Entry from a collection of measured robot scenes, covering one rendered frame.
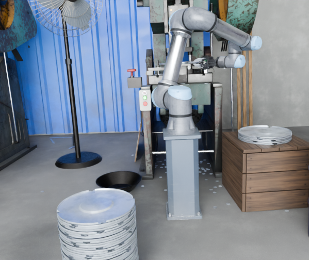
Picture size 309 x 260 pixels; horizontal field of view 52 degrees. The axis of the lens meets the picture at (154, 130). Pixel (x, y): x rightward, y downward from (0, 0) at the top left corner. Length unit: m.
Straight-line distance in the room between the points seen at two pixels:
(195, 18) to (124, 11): 1.98
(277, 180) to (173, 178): 0.55
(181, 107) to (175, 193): 0.45
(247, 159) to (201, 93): 0.67
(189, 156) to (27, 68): 2.63
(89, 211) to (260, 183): 0.95
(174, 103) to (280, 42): 2.33
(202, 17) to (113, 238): 1.11
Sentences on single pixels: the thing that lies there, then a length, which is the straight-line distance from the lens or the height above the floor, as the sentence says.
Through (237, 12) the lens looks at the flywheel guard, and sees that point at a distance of 2.13.
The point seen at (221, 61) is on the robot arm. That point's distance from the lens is 2.03.
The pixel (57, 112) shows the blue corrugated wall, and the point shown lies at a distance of 3.79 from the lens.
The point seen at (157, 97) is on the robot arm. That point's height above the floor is 0.62.
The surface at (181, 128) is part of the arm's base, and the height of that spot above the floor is 0.48.
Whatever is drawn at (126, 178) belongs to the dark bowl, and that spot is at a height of 0.03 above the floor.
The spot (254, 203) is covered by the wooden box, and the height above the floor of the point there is 0.05.
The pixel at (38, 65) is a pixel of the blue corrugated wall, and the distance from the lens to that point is 3.77.
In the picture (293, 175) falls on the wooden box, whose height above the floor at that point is 0.19.
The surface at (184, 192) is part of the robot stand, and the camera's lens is 1.67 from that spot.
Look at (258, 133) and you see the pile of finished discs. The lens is 1.87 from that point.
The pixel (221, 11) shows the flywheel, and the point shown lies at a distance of 2.68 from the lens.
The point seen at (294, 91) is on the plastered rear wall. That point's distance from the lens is 3.82.
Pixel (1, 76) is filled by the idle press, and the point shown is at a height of 0.73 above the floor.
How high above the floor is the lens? 0.83
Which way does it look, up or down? 13 degrees down
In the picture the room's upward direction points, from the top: 3 degrees counter-clockwise
